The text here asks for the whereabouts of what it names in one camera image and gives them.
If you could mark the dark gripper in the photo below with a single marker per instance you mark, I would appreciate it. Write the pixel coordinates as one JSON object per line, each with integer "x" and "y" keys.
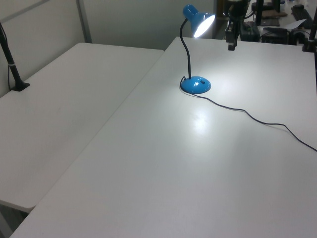
{"x": 234, "y": 32}

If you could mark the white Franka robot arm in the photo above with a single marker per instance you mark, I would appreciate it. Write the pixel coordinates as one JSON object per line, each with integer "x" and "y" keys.
{"x": 238, "y": 8}

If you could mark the blue gooseneck desk lamp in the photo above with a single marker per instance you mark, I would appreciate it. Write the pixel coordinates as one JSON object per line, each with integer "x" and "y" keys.
{"x": 195, "y": 85}

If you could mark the black equipment box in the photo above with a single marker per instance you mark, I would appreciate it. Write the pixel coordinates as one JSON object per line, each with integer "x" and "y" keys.
{"x": 251, "y": 32}

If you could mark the white paper sheet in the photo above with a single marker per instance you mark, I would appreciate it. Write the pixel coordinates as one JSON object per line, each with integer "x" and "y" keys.
{"x": 296, "y": 23}

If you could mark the white side table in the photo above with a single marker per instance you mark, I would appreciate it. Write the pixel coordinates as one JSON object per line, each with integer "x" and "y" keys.
{"x": 62, "y": 111}

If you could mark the black clamped camera stand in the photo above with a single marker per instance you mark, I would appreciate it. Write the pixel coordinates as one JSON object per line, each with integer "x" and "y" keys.
{"x": 310, "y": 37}

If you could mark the grey metal partition post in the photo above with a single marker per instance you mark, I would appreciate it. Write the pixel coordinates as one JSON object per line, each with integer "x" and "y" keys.
{"x": 84, "y": 22}

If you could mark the black camera pole with white band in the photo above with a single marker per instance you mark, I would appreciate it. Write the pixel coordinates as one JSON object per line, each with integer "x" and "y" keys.
{"x": 12, "y": 67}

